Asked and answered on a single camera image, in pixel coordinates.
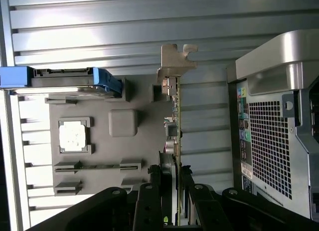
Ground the thin green RAM stick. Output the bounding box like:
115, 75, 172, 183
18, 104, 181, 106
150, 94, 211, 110
55, 165, 142, 172

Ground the grey plastic parts rack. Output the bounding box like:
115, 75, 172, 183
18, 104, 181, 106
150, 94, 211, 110
44, 76, 166, 197

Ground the silver CPU chip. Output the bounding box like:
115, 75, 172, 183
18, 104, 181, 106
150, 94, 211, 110
58, 120, 87, 152

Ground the hard disk with blue caddy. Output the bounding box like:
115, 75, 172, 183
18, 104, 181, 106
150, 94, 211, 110
0, 65, 125, 97

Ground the silver open PC case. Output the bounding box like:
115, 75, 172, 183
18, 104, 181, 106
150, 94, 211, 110
225, 29, 319, 221

